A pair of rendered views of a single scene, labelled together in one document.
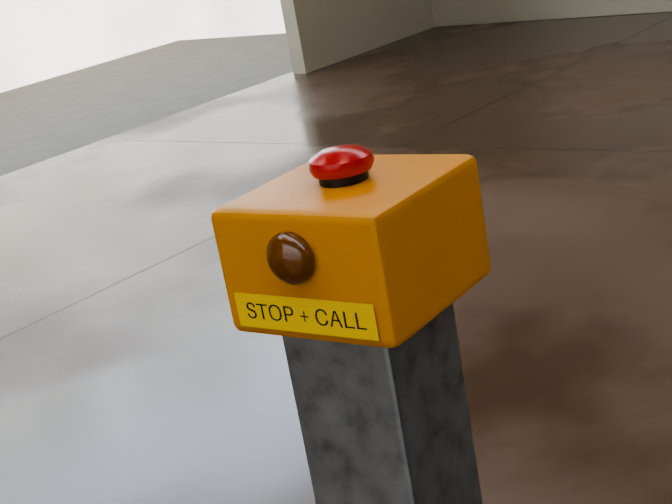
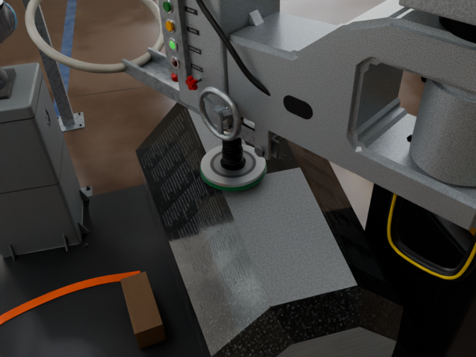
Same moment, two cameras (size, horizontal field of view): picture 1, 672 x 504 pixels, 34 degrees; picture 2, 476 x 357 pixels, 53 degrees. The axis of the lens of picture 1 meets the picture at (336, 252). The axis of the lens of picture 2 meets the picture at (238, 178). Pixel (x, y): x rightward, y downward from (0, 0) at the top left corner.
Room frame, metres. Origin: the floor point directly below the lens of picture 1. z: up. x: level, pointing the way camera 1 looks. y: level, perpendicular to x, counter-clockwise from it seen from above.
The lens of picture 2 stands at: (-0.94, -2.64, 1.88)
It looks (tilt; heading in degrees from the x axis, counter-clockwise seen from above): 41 degrees down; 37
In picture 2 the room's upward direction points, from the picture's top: 3 degrees counter-clockwise
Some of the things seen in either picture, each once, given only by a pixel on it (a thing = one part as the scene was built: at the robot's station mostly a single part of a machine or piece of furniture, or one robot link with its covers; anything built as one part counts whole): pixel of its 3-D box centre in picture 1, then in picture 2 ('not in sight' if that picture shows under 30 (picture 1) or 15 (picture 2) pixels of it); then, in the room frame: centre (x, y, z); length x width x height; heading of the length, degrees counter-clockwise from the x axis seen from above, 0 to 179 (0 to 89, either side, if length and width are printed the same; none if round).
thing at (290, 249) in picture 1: (290, 258); not in sight; (0.60, 0.03, 1.05); 0.03 x 0.02 x 0.03; 52
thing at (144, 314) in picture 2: not in sight; (142, 308); (-0.21, -1.55, 0.07); 0.30 x 0.12 x 0.12; 57
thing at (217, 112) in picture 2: not in sight; (229, 108); (-0.10, -2.00, 1.20); 0.15 x 0.10 x 0.15; 81
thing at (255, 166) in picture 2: not in sight; (233, 163); (0.04, -1.90, 0.87); 0.21 x 0.21 x 0.01
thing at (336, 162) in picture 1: (341, 164); not in sight; (0.65, -0.01, 1.09); 0.04 x 0.04 x 0.02
